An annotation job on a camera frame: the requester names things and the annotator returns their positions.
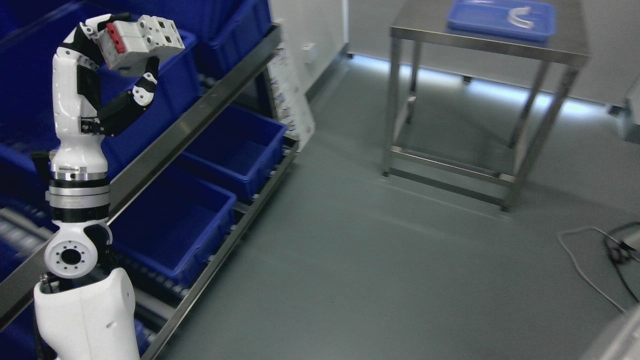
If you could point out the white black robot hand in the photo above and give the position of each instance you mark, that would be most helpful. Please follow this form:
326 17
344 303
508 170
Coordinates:
81 119

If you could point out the grey red circuit breaker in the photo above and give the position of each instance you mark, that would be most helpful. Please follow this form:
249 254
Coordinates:
126 46

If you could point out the metal shelf rack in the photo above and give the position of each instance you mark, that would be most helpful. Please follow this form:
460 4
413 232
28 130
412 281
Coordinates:
157 301

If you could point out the blue bin lower near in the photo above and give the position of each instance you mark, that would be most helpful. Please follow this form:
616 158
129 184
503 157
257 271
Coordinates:
173 227

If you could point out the blue bin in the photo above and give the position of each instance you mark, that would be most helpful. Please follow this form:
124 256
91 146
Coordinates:
227 30
237 151
173 227

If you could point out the blue bin lower far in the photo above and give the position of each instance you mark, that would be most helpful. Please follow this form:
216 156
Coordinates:
237 151

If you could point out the blue bin top right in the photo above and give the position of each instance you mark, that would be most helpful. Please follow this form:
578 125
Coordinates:
227 30

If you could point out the white labelled sign board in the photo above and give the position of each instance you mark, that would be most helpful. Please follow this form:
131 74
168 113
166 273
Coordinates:
291 104

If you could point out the stainless steel table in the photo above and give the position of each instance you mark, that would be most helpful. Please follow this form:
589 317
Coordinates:
469 141

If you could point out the white curved pipe clamp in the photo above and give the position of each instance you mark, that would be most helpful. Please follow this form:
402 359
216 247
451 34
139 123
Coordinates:
515 17

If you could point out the blue plastic tray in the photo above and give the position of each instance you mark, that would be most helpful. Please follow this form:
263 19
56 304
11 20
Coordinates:
490 17

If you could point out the white wall socket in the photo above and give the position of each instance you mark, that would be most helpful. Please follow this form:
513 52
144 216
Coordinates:
309 52

